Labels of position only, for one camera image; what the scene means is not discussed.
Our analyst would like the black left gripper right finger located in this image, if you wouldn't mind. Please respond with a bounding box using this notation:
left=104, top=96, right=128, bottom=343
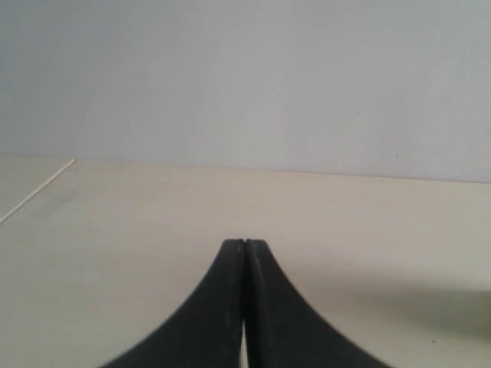
left=243, top=239, right=388, bottom=368

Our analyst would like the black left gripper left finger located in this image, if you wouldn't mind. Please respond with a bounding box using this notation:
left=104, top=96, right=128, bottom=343
left=105, top=239, right=246, bottom=368

